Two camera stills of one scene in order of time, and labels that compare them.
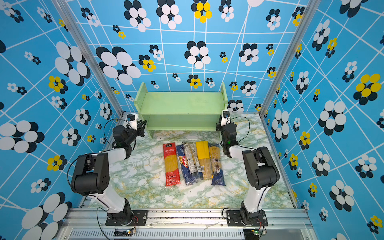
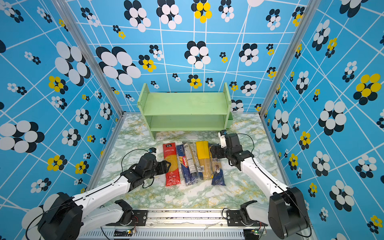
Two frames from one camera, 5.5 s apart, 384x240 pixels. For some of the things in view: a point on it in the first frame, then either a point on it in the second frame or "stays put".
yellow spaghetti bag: x=202 y=148 stays put
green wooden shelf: x=181 y=111 stays put
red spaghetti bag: x=172 y=176 stays put
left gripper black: x=140 y=131 to x=163 y=167
